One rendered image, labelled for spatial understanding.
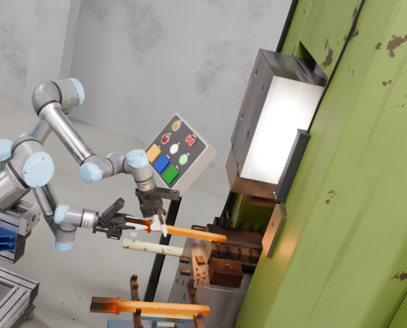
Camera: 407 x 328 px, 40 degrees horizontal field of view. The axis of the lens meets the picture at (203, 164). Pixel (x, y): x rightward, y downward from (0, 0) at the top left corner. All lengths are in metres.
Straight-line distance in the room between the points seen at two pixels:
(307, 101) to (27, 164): 0.98
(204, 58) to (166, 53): 0.33
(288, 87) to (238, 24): 2.73
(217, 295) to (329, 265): 0.55
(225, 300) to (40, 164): 0.88
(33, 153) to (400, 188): 1.21
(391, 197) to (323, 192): 0.21
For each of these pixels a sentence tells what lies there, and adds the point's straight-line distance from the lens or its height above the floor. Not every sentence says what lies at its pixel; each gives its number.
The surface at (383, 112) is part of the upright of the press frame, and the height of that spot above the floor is 1.84.
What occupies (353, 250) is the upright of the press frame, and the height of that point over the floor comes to 1.38.
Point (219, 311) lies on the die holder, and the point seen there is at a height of 0.81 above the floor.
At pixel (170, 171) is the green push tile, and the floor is 1.02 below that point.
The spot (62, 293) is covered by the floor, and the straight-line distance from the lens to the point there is 3.42.
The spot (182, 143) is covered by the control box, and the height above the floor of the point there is 1.13.
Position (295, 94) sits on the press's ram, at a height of 1.72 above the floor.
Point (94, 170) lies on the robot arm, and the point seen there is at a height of 1.25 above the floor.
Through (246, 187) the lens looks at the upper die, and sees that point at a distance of 2.14.
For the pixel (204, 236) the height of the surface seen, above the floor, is 1.00.
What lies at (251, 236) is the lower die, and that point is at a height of 0.99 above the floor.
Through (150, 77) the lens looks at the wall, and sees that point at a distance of 4.94.
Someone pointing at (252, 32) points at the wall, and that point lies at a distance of 4.63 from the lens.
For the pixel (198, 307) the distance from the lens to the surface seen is 1.99.
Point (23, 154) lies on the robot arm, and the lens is 2.06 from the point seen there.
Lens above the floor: 2.30
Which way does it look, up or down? 27 degrees down
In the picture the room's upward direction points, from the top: 16 degrees clockwise
